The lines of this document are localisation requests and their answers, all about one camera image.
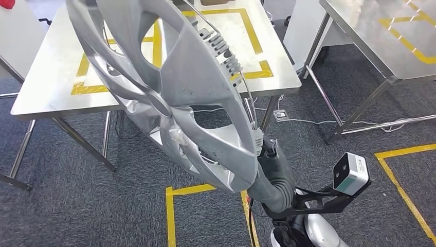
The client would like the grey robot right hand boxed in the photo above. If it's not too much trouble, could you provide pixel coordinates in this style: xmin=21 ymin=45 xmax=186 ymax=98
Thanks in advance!
xmin=247 ymin=139 xmax=297 ymax=214

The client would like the grey plastic wheel hubcap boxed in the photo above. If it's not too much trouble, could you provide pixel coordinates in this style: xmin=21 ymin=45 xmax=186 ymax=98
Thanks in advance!
xmin=65 ymin=0 xmax=265 ymax=193

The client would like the steel workbench table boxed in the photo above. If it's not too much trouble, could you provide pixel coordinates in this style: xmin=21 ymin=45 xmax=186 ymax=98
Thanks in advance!
xmin=0 ymin=0 xmax=302 ymax=191
xmin=303 ymin=0 xmax=436 ymax=144

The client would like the yellow floor tape square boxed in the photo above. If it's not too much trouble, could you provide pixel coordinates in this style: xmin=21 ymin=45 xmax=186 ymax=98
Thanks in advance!
xmin=166 ymin=184 xmax=261 ymax=247

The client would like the yellow floor tape outline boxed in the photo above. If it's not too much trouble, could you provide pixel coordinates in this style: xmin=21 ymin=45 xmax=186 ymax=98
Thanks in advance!
xmin=374 ymin=144 xmax=436 ymax=243

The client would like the white cabinet panel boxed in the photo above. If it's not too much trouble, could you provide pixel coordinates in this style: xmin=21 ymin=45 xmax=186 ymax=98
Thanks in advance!
xmin=282 ymin=0 xmax=352 ymax=72

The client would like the small yellow tape square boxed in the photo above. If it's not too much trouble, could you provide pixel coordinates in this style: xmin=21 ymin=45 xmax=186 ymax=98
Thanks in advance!
xmin=70 ymin=20 xmax=164 ymax=96

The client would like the white desk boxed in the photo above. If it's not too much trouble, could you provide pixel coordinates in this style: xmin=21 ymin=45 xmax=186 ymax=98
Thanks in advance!
xmin=0 ymin=0 xmax=47 ymax=84

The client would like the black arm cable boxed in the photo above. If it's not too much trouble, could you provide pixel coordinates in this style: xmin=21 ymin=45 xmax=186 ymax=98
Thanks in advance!
xmin=247 ymin=194 xmax=260 ymax=247

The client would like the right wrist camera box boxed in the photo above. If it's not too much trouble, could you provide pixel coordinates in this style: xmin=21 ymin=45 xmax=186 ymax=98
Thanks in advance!
xmin=262 ymin=152 xmax=372 ymax=216

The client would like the white floor cable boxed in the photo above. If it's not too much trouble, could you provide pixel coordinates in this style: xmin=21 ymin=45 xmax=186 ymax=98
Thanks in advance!
xmin=194 ymin=95 xmax=406 ymax=134

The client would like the black floor cable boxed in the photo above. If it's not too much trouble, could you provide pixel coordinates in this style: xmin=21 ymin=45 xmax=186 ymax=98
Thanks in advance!
xmin=114 ymin=111 xmax=144 ymax=140

